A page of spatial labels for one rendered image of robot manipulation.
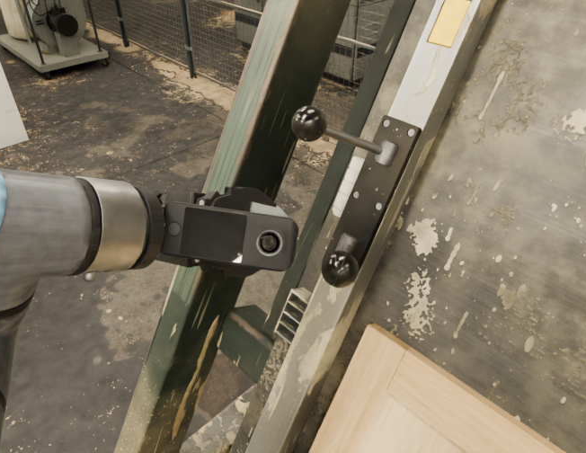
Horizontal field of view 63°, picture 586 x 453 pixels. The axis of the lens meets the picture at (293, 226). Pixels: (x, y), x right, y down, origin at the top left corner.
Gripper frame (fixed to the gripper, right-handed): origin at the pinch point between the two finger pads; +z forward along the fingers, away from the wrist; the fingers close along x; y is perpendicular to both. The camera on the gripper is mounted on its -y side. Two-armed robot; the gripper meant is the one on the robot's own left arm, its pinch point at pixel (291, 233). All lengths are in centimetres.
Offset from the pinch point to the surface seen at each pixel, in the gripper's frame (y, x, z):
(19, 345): 194, 71, 55
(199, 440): 40, 48, 27
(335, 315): -1.7, 10.2, 8.2
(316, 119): -4.0, -12.3, -2.7
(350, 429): -4.2, 24.5, 10.3
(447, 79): -12.9, -18.5, 8.6
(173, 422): 33, 38, 13
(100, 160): 298, -25, 148
